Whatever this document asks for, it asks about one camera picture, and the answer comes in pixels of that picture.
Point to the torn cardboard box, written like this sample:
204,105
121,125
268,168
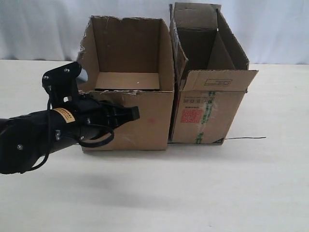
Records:
129,61

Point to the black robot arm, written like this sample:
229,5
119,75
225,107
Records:
27,141

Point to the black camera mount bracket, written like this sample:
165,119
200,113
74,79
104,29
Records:
61,82

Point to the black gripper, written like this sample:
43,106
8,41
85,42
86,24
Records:
96,118

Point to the tall taped cardboard box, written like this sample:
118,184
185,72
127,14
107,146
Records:
212,74

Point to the thin black line marker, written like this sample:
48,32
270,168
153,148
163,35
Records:
234,138

